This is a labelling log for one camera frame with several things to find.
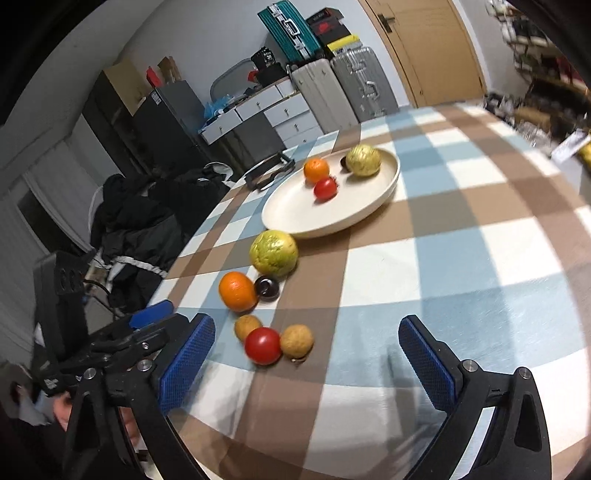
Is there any brown longan fruit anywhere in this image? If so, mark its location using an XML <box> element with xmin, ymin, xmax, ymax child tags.
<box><xmin>233</xmin><ymin>315</ymin><xmax>263</xmax><ymax>343</ymax></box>
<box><xmin>280</xmin><ymin>324</ymin><xmax>315</xmax><ymax>359</ymax></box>

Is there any smooth red tomato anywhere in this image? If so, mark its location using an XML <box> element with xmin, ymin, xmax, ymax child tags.
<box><xmin>243</xmin><ymin>327</ymin><xmax>283</xmax><ymax>366</ymax></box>

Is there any cream round plate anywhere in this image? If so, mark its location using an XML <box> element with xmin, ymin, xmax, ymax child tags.
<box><xmin>262</xmin><ymin>148</ymin><xmax>401</xmax><ymax>239</ymax></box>

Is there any red tomato with stem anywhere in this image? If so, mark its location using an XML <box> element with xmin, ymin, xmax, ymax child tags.
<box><xmin>314</xmin><ymin>176</ymin><xmax>339</xmax><ymax>202</ymax></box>

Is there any small orange tangerine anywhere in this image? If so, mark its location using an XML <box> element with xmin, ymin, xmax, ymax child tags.
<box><xmin>303</xmin><ymin>158</ymin><xmax>331</xmax><ymax>184</ymax></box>

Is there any small yellow-green guava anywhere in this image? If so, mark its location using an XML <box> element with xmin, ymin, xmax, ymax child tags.
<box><xmin>346</xmin><ymin>144</ymin><xmax>382</xmax><ymax>177</ymax></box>

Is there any person's left hand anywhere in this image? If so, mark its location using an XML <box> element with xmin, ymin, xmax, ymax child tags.
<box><xmin>52</xmin><ymin>393</ymin><xmax>143</xmax><ymax>448</ymax></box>

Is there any pile of dark clothes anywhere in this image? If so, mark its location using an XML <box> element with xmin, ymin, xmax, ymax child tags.
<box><xmin>89</xmin><ymin>162</ymin><xmax>233</xmax><ymax>313</ymax></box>

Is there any large orange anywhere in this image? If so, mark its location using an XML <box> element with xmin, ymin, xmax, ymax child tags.
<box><xmin>218</xmin><ymin>271</ymin><xmax>259</xmax><ymax>313</ymax></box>

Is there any large yellow-green guava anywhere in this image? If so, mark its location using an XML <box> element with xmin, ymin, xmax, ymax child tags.
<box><xmin>249</xmin><ymin>230</ymin><xmax>298</xmax><ymax>278</ymax></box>

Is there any black mini fridge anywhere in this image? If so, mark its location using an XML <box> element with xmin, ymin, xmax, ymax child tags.
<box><xmin>133</xmin><ymin>80</ymin><xmax>216</xmax><ymax>171</ymax></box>

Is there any checkered tablecloth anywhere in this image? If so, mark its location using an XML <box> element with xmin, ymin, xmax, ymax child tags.
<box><xmin>155</xmin><ymin>106</ymin><xmax>590</xmax><ymax>479</ymax></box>

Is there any white drawer desk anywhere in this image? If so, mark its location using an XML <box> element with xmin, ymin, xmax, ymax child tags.
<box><xmin>200</xmin><ymin>78</ymin><xmax>324</xmax><ymax>149</ymax></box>

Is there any beige suitcase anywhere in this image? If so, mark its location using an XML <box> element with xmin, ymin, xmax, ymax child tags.
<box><xmin>290</xmin><ymin>59</ymin><xmax>344</xmax><ymax>133</ymax></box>

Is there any teal hard case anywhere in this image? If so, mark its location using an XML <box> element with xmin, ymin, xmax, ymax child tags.
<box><xmin>257</xmin><ymin>1</ymin><xmax>322</xmax><ymax>64</ymax></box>

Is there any silver aluminium suitcase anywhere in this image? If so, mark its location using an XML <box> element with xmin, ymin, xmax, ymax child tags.
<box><xmin>331</xmin><ymin>46</ymin><xmax>400</xmax><ymax>122</ymax></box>

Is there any yellow box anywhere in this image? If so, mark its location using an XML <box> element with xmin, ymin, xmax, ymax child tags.
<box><xmin>328</xmin><ymin>34</ymin><xmax>363</xmax><ymax>54</ymax></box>

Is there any black red shoe box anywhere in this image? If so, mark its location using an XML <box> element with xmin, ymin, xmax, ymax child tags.
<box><xmin>305</xmin><ymin>7</ymin><xmax>351</xmax><ymax>45</ymax></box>

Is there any wooden shoe rack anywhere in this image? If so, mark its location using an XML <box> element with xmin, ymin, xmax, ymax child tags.
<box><xmin>484</xmin><ymin>1</ymin><xmax>590</xmax><ymax>141</ymax></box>

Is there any wooden door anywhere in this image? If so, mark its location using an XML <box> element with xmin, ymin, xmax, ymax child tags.
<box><xmin>361</xmin><ymin>0</ymin><xmax>486</xmax><ymax>107</ymax></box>

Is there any black phone holder frame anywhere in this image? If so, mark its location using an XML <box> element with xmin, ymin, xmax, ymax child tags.
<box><xmin>245</xmin><ymin>152</ymin><xmax>296</xmax><ymax>191</ymax></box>

